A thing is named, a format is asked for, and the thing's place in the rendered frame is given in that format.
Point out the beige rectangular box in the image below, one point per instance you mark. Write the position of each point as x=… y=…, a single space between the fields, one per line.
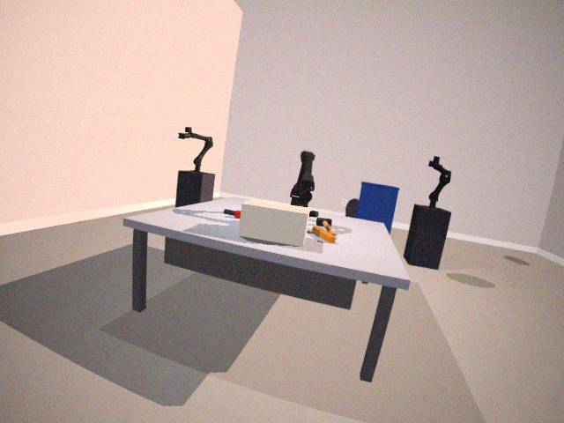
x=268 y=221

